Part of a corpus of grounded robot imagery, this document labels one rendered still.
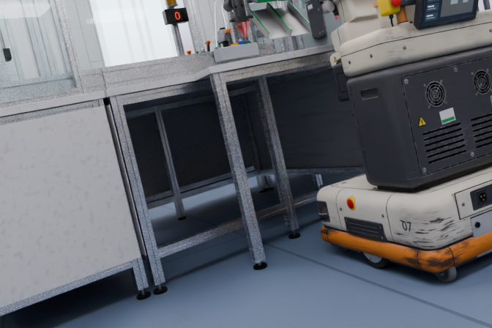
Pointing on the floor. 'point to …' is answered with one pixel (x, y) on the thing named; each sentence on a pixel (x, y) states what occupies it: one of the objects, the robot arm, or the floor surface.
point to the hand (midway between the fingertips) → (244, 36)
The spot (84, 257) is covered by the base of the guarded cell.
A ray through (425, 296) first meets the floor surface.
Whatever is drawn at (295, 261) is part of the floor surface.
